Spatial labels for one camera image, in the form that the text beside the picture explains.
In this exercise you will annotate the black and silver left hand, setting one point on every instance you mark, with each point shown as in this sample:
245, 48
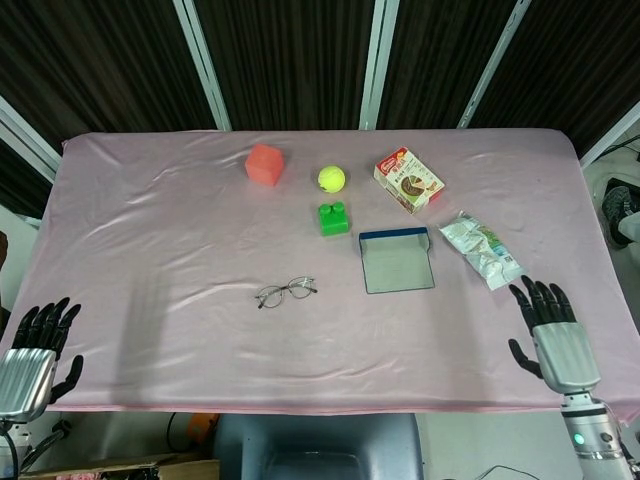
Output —
25, 380

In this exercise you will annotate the black and silver right hand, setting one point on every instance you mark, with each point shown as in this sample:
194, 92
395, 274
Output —
565, 355

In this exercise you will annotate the blue glasses case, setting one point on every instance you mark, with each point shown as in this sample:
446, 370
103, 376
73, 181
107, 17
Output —
397, 265

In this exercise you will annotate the thin-framed eyeglasses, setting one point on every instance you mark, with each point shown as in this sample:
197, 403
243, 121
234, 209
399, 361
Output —
299, 288

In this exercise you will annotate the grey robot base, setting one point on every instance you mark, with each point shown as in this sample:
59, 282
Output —
320, 445

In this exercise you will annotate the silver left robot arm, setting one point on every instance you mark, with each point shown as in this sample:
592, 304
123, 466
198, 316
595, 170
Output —
10, 445

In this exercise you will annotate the pink tablecloth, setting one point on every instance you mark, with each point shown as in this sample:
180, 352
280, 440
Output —
200, 350

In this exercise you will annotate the white plastic snack bag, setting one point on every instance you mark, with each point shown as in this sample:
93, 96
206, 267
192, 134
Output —
480, 250

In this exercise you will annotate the black sneaker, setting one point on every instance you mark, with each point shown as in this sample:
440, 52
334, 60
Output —
616, 215

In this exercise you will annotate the orange object under table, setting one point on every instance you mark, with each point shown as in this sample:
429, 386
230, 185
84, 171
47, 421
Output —
200, 430

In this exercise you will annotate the white and red snack carton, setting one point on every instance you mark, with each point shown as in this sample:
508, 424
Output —
407, 180

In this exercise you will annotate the green toy brick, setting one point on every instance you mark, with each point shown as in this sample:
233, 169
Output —
334, 222

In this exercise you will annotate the yellow tennis ball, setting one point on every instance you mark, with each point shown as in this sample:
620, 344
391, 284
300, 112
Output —
332, 179

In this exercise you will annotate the red foam cube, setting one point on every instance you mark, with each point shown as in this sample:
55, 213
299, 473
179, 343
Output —
264, 165

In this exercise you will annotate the white partition post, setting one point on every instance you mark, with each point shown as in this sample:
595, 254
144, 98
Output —
612, 132
495, 65
378, 65
202, 65
27, 137

